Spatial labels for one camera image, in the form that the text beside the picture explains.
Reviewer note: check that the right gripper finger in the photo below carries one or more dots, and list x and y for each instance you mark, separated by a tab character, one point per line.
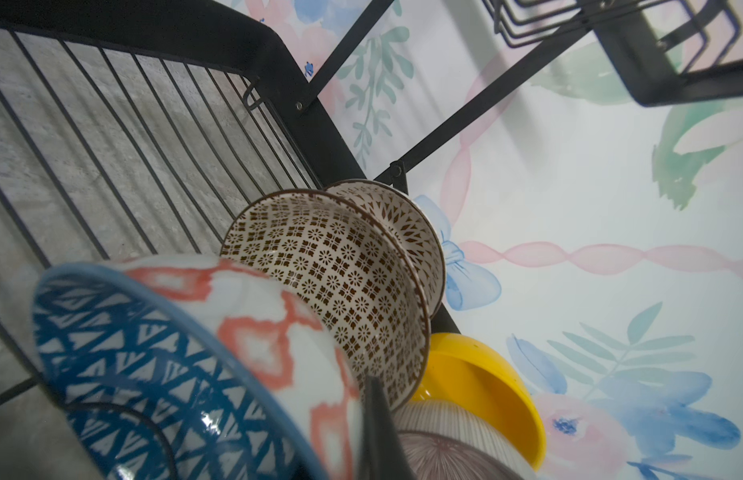
384	456

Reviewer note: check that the pink patterned bowl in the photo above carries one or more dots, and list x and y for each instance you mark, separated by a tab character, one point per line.
444	441

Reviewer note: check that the yellow bowl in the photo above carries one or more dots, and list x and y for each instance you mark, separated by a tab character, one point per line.
470	374

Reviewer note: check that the orange dotted patterned bowl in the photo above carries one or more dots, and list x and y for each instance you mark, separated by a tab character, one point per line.
348	268

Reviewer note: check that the blue patterned bowl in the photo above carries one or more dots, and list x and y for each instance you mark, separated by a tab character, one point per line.
192	366

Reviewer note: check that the white red patterned bowl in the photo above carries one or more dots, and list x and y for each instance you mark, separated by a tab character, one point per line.
408	225

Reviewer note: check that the black wire dish rack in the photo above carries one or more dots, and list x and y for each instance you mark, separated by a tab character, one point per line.
620	232

